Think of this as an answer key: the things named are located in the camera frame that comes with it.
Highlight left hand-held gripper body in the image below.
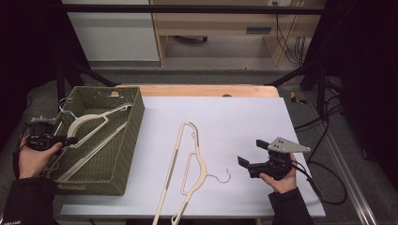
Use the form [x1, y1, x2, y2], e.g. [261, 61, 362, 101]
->
[24, 115, 64, 152]

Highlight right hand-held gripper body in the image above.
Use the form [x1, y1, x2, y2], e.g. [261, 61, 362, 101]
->
[248, 136, 312, 182]

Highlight beige clothes hanger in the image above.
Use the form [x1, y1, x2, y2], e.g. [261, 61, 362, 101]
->
[43, 97, 134, 183]
[152, 121, 232, 225]

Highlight green woven basket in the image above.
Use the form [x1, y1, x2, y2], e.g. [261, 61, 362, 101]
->
[46, 85, 145, 197]

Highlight person's right hand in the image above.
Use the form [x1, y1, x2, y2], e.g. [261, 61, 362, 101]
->
[258, 152, 299, 195]

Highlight person's left hand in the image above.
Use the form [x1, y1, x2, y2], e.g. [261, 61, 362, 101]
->
[18, 135, 64, 180]

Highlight white table mat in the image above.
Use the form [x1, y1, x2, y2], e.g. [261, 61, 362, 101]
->
[59, 96, 327, 218]

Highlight yellow and black tool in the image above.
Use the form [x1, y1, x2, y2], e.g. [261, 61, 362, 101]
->
[289, 91, 308, 106]

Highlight black metal stand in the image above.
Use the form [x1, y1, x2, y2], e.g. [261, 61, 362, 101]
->
[55, 55, 118, 104]
[267, 60, 328, 116]

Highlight black curtain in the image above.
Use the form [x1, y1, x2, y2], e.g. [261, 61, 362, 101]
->
[0, 0, 92, 151]
[303, 0, 398, 188]

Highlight white cabinet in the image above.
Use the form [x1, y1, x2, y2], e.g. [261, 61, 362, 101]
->
[62, 0, 161, 63]

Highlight rolling chair base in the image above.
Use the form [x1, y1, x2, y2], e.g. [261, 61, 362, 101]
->
[173, 35, 209, 44]

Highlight wooden desk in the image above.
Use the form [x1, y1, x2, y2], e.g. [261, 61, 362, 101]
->
[149, 0, 328, 68]

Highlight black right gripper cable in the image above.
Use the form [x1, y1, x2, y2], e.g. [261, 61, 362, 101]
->
[290, 159, 349, 206]

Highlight aluminium rail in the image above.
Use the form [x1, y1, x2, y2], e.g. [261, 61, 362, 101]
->
[304, 90, 379, 225]

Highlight black hanging cables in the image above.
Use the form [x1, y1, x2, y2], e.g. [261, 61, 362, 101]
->
[274, 13, 307, 67]

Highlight black horizontal frame bar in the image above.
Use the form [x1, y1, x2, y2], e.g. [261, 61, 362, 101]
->
[60, 4, 327, 15]

